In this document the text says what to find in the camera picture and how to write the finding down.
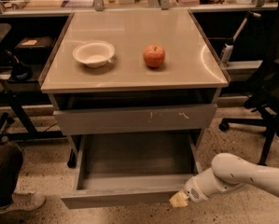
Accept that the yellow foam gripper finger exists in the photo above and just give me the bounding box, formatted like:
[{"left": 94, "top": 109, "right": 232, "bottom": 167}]
[{"left": 169, "top": 190, "right": 188, "bottom": 208}]

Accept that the grey drawer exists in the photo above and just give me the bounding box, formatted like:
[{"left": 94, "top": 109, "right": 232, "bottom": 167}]
[
  {"left": 54, "top": 104, "right": 217, "bottom": 135},
  {"left": 62, "top": 132, "right": 202, "bottom": 209}
]

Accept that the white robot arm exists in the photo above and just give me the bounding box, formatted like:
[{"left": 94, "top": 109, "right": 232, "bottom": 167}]
[{"left": 169, "top": 153, "right": 279, "bottom": 207}]

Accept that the grey top drawer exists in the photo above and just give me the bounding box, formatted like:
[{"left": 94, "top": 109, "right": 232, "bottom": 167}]
[{"left": 54, "top": 104, "right": 217, "bottom": 135}]

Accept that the grey drawer cabinet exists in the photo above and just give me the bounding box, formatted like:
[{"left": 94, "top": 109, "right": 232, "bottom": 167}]
[{"left": 38, "top": 8, "right": 231, "bottom": 170}]

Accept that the black office chair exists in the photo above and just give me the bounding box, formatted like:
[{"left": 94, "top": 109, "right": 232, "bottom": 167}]
[{"left": 219, "top": 1, "right": 279, "bottom": 165}]

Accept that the red apple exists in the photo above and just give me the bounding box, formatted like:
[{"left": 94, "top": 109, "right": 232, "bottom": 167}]
[{"left": 143, "top": 45, "right": 165, "bottom": 68}]

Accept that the white sneaker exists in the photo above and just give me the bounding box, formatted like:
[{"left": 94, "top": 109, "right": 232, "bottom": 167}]
[{"left": 0, "top": 191, "right": 46, "bottom": 215}]

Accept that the white handheld vacuum stick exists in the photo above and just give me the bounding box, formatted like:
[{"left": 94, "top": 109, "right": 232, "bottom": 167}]
[{"left": 220, "top": 10, "right": 262, "bottom": 68}]

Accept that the white paper bowl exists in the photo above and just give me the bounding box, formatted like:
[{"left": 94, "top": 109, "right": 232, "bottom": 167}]
[{"left": 73, "top": 40, "right": 116, "bottom": 68}]

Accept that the person's dark trouser leg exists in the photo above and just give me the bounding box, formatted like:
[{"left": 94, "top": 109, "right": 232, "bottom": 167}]
[{"left": 0, "top": 144, "right": 23, "bottom": 207}]

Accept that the black headset on stand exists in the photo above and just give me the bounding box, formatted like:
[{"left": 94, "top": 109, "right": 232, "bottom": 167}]
[{"left": 5, "top": 49, "right": 33, "bottom": 81}]

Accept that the black box with label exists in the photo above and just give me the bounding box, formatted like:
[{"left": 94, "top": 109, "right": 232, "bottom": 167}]
[{"left": 15, "top": 36, "right": 55, "bottom": 60}]

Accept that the black stand frame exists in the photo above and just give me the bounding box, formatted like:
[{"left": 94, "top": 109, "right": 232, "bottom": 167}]
[{"left": 0, "top": 75, "right": 65, "bottom": 147}]

